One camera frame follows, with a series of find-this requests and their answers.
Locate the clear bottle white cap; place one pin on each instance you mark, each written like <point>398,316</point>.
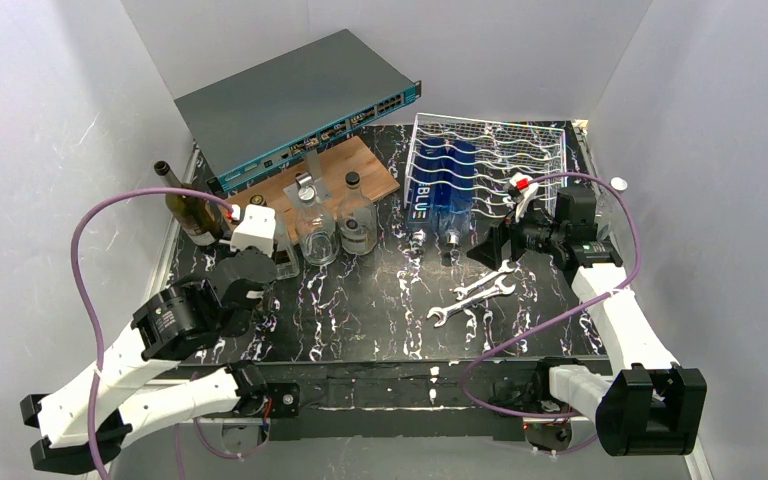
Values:
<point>316,229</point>

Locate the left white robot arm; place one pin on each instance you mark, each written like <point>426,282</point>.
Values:
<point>105,409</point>

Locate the large silver wrench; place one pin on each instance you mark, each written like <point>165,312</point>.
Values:
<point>442,314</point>

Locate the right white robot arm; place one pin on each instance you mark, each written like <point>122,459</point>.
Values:
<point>653,405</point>

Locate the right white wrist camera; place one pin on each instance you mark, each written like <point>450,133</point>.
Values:
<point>522,191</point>

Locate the black base frame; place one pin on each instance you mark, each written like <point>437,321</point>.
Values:
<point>388,399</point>

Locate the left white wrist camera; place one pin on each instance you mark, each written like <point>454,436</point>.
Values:
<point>255,228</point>

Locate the grey network switch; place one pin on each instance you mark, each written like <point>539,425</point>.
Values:
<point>253,122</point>

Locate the clear liquor bottle black cap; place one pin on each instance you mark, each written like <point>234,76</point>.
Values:
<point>357,218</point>

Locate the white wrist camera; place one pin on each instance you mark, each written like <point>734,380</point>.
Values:
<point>522,191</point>
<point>255,228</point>

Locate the small silver wrench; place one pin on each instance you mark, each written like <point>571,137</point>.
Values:
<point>505,269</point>

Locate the dark wine bottle gold label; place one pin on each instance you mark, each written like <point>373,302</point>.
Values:
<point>193,214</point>

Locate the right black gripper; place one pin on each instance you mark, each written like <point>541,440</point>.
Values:
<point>509,234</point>

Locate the white wire wine rack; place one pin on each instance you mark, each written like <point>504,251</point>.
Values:
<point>502,150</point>

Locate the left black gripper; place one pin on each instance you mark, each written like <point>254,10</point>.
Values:
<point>251,266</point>

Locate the silver metal stand bracket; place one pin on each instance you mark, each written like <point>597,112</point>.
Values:
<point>311,175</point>

